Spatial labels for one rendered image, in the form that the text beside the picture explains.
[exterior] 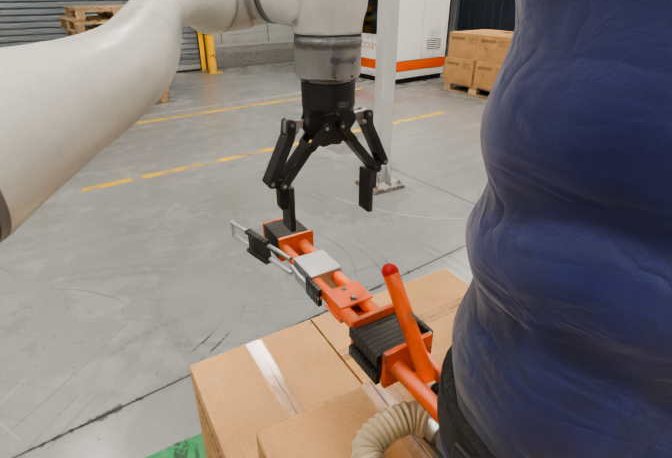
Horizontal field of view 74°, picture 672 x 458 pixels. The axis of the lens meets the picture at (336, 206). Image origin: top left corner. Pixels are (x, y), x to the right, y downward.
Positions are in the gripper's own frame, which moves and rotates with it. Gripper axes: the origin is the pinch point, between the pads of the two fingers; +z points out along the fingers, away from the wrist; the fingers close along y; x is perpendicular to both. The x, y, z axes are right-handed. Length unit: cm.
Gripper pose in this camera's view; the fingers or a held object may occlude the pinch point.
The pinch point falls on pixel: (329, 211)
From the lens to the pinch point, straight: 70.3
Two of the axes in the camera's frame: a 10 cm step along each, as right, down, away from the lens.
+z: 0.0, 9.0, 4.4
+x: -5.0, -3.8, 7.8
